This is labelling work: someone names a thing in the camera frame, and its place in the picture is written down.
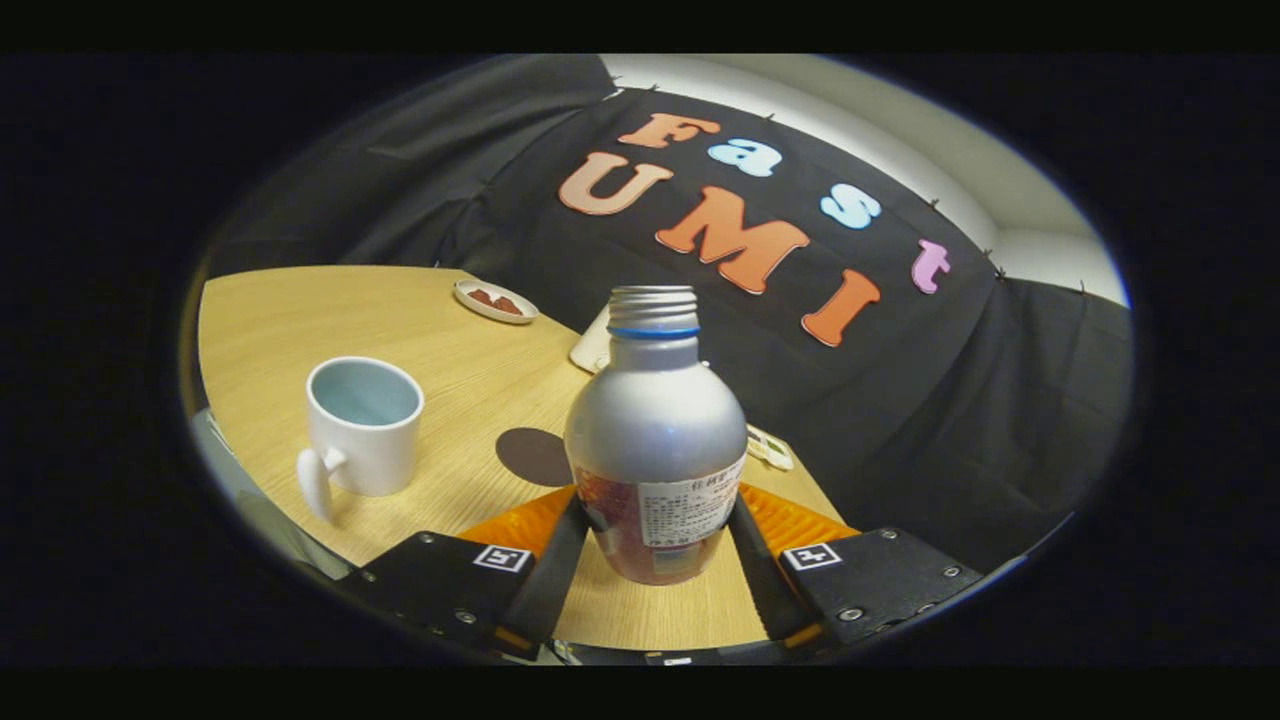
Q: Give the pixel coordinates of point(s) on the black backdrop cloth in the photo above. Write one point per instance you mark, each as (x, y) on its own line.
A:
(900, 420)

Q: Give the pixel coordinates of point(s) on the white cup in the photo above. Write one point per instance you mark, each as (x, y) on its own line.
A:
(365, 455)

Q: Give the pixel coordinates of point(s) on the white oval plate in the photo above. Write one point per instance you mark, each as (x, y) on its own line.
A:
(480, 305)

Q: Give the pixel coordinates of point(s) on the dark brown round coaster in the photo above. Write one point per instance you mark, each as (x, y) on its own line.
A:
(530, 455)

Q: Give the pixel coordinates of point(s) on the brown food piece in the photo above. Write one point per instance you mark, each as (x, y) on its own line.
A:
(481, 297)
(508, 306)

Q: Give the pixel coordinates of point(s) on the white toaster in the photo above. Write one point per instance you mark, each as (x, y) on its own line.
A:
(592, 350)

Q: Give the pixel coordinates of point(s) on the wooden table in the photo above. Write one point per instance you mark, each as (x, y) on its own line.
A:
(300, 320)

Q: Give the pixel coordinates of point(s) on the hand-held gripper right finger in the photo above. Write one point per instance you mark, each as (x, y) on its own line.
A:
(765, 580)

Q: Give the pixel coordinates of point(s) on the silver juice bottle red label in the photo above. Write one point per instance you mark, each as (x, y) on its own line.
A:
(655, 420)

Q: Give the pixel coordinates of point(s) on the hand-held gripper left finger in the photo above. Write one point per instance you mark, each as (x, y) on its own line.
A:
(555, 580)

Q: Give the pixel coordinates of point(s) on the white divided tray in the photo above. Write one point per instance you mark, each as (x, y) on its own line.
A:
(770, 450)

